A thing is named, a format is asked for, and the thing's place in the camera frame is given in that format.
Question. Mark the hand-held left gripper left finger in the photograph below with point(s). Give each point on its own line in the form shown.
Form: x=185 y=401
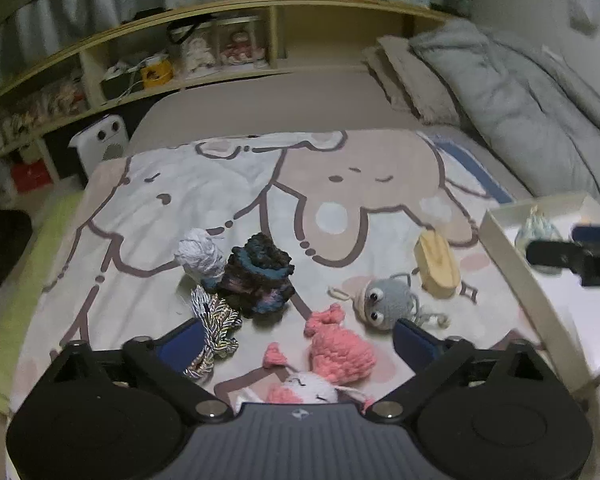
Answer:
x=185 y=342

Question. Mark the white and pink plush toy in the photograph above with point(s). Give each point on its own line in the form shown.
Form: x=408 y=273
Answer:
x=300 y=390

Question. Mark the white cardboard box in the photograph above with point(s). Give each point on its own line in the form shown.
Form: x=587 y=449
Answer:
x=595 y=320

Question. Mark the pale fluffy yarn ball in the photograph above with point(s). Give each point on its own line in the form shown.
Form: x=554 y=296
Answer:
x=197 y=252

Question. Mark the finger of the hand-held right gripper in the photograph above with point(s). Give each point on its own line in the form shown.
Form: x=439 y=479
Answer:
x=555 y=254
x=595 y=234

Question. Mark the cartoon printed blanket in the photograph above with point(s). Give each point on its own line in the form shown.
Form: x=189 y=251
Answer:
x=180 y=195

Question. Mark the taupe bed sheet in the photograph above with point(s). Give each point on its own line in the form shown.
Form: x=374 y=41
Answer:
x=280 y=100

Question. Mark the white speaker-like appliance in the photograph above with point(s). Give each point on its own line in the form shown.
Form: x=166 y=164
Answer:
x=102 y=142

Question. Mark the wooden headboard shelf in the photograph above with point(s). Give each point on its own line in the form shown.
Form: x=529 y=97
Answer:
x=330 y=25

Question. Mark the grey googly-eyed crochet toy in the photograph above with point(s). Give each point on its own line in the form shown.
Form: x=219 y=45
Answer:
x=387 y=300

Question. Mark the light green cloth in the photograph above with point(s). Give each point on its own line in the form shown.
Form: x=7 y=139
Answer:
x=10 y=310

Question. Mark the golden tissue packet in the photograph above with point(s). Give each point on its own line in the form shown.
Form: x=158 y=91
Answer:
x=435 y=265

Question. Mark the red box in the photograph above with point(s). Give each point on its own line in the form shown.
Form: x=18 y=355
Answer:
x=30 y=176

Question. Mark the pink crochet fish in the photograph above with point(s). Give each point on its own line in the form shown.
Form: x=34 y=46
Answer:
x=340 y=350

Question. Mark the grey duvet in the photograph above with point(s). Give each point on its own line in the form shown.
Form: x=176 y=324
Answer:
x=520 y=100

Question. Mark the beige fluffy pillow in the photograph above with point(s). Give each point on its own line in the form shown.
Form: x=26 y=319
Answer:
x=420 y=85

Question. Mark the dark green box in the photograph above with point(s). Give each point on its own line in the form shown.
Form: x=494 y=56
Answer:
x=120 y=87

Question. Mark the doll in clear case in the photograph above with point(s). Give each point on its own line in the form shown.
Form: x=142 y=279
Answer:
x=198 y=52
x=242 y=45

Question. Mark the dark crochet piece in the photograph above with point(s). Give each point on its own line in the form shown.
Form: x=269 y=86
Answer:
x=260 y=280

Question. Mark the heap of pale shelf trinkets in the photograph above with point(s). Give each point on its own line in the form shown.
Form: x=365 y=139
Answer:
x=40 y=105

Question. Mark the yellow tape dispenser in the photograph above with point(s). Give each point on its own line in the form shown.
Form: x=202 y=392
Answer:
x=156 y=72

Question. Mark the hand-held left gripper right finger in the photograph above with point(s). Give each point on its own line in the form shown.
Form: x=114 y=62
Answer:
x=415 y=340

